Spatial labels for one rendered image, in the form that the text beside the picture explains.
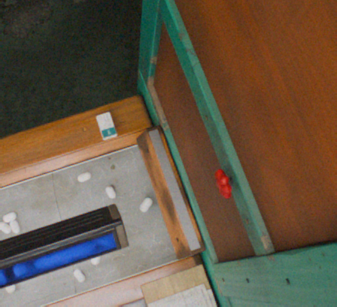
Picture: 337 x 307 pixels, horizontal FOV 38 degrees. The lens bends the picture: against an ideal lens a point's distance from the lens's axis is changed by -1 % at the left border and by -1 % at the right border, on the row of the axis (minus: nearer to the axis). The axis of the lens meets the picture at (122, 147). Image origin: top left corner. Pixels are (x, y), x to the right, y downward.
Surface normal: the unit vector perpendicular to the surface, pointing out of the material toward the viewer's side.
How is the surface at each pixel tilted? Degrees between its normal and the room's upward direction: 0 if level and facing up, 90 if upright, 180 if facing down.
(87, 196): 0
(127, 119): 0
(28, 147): 0
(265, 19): 90
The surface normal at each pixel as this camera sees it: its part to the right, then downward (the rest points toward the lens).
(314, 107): -0.95, 0.30
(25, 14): 0.00, -0.26
